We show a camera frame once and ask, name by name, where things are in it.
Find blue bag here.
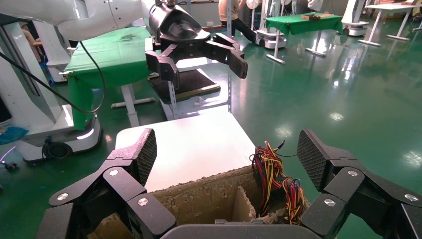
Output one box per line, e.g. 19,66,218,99
0,126,29,146

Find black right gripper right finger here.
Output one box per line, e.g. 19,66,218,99
297,128,422,239

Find white robot body with base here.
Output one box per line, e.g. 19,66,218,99
0,21,103,162

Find boxed power supply wire bundle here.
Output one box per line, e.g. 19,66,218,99
249,140,307,226

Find large green tablecloth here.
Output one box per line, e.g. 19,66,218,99
64,26,162,131

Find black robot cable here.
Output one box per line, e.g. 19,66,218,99
0,40,107,116

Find white standing fan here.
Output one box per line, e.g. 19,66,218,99
246,0,260,20

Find small green tablecloth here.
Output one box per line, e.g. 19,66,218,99
265,13,344,36

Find white wheeled robot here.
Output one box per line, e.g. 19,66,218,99
341,0,370,37
255,0,288,50
33,21,72,83

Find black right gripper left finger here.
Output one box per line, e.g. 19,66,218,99
36,128,177,239

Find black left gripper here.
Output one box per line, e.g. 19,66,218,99
145,3,248,90

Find white bare table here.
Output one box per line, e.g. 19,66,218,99
358,2,422,47

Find worn cardboard divider box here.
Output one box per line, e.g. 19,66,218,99
87,165,311,239

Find wooden blocks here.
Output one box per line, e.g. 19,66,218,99
301,12,333,21

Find person in beige shirt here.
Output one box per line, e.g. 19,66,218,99
218,0,259,43

